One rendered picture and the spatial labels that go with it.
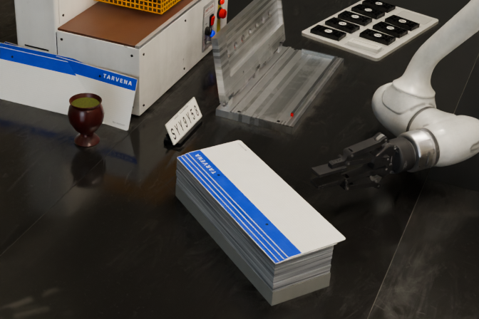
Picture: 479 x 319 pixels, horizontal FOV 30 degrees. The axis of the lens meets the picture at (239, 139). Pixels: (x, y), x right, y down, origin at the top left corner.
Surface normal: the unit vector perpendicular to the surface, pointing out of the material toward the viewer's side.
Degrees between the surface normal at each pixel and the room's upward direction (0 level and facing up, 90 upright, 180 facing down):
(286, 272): 90
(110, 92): 69
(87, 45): 90
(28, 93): 63
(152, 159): 0
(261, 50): 79
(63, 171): 0
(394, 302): 0
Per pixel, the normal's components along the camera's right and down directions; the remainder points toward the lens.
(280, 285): 0.50, 0.47
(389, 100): -0.82, -0.10
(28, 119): 0.05, -0.86
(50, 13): -0.38, 0.45
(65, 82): -0.29, 0.02
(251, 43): 0.92, 0.07
